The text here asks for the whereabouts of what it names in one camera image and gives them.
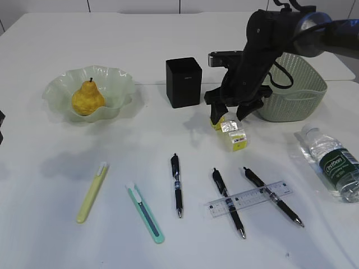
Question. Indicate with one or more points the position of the black pen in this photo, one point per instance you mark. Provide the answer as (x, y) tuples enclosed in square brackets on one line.
[(251, 176), (177, 184), (217, 178)]

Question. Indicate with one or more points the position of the yellow-green utility knife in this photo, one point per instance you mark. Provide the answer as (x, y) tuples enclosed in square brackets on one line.
[(92, 193)]

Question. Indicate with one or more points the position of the black square pen holder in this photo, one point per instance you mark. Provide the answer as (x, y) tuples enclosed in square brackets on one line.
[(183, 82)]

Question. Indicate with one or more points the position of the black pen right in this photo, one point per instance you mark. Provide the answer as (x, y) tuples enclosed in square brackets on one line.
[(251, 176)]

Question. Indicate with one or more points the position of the black pen left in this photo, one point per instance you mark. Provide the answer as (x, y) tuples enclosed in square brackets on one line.
[(177, 184)]

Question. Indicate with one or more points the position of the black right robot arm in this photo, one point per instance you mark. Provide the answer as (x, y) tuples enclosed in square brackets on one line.
[(295, 29)]

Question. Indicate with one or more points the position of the black pen middle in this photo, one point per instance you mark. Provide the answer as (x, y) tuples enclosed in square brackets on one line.
[(217, 178)]

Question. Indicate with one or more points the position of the clear water bottle green label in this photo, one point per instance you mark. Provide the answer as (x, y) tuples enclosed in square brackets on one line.
[(336, 162)]

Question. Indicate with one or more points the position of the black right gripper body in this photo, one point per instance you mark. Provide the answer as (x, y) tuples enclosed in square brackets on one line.
[(241, 84)]

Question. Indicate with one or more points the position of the teal utility knife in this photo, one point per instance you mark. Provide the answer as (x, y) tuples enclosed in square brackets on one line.
[(145, 213)]

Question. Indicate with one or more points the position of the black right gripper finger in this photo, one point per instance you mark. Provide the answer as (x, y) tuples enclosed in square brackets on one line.
[(217, 111), (244, 110)]

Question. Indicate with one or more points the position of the translucent green wavy glass plate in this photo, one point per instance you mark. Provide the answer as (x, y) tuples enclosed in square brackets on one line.
[(115, 86)]

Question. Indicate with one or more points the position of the green woven plastic basket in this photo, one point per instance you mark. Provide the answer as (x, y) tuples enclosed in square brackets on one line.
[(295, 101)]

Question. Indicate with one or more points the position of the yellow pear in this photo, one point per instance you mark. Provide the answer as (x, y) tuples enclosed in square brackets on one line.
[(87, 99)]

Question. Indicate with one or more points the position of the clear plastic ruler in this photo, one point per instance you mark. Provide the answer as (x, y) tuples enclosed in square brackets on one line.
[(245, 199)]

